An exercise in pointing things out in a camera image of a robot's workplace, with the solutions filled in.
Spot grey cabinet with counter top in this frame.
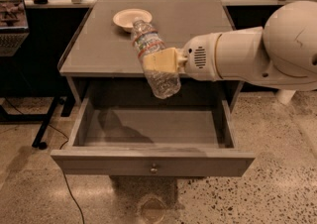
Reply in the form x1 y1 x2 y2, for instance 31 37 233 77
58 0 246 106

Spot open grey top drawer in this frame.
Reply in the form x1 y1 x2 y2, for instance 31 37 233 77
52 99 255 177

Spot black table leg frame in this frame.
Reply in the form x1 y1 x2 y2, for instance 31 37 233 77
0 97 74 150

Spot clear plastic water bottle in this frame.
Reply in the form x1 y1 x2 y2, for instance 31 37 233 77
132 20 181 99

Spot white gripper with vent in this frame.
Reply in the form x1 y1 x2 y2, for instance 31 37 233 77
143 33 221 81

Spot round metal drawer knob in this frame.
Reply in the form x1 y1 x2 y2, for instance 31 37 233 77
150 164 158 173

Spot white paper bowl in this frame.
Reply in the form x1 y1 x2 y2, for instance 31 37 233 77
113 9 153 33

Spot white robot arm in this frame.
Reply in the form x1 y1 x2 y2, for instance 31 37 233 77
143 1 317 91

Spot black floor cable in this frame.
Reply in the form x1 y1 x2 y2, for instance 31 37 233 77
49 123 86 224

